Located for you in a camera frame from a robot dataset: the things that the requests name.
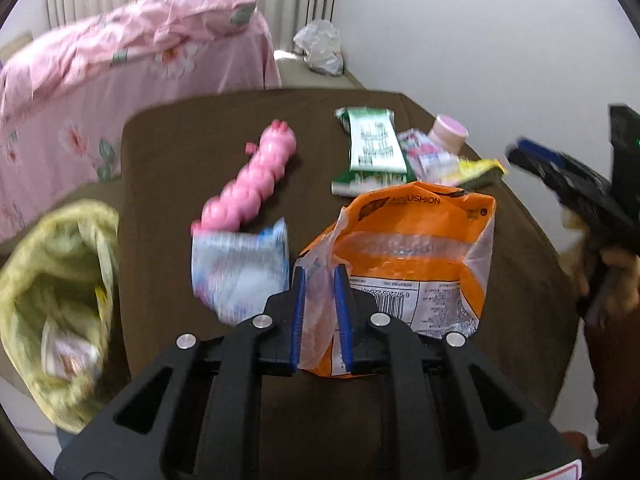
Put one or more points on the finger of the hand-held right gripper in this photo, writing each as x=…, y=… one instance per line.
x=545, y=152
x=575, y=195

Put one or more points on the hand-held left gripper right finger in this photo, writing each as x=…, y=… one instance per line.
x=344, y=310

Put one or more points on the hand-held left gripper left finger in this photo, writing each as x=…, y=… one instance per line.
x=299, y=310

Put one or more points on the yellow wrapper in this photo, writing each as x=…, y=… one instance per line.
x=477, y=170

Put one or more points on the blue white wrapper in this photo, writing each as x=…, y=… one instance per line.
x=240, y=270

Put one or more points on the pink white wrapper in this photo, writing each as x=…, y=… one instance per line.
x=425, y=152

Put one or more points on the orange plastic bag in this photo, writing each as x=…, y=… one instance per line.
x=425, y=220

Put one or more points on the green white carton pack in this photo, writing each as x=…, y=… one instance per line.
x=370, y=150

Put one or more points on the bin with yellow bag liner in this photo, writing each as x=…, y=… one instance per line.
x=30, y=280

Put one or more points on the person's right forearm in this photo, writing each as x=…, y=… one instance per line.
x=617, y=385

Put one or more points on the person's right hand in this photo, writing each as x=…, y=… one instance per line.
x=620, y=262

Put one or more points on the pink cup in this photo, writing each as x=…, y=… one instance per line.
x=445, y=132

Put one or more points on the pink caterpillar toy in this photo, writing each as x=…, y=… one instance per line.
x=255, y=180

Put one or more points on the white plastic bag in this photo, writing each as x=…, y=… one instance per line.
x=320, y=50

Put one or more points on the bed with pink floral sheet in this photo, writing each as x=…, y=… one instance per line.
x=50, y=150

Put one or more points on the pink floral duvet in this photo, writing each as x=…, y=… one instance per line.
x=150, y=15

